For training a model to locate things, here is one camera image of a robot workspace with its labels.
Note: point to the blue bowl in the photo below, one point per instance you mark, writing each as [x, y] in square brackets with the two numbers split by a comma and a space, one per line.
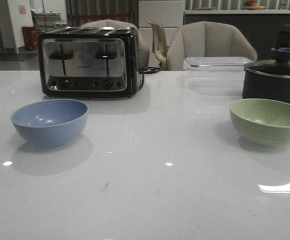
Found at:
[51, 122]

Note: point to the green bowl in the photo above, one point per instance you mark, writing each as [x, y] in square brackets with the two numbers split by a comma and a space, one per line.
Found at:
[262, 121]

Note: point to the beige armchair behind toaster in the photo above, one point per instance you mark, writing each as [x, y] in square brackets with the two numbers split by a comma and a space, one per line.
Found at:
[144, 51]

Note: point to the beige plastic chair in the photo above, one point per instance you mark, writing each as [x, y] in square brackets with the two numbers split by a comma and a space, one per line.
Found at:
[159, 45]

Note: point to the clear plastic storage container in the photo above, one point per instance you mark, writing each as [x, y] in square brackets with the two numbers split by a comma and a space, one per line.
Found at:
[215, 76]

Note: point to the black and chrome toaster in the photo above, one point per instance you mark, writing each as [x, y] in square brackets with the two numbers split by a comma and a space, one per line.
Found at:
[90, 62]

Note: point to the beige armchair right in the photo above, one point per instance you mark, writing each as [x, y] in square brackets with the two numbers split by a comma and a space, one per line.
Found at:
[207, 39]

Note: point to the white cabinet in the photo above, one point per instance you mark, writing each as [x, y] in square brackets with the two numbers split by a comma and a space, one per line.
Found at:
[168, 13]

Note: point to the dark blue cooking pot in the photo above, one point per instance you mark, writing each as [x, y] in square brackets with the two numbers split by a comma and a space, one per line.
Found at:
[259, 86]

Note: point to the red trash bin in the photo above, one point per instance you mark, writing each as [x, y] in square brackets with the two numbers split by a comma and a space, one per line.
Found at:
[30, 37]

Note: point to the glass pot lid blue knob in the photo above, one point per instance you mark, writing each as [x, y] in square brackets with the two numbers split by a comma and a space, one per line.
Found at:
[278, 67]

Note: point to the fruit bowl on counter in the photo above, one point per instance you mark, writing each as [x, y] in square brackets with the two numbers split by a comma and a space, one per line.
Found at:
[252, 5]

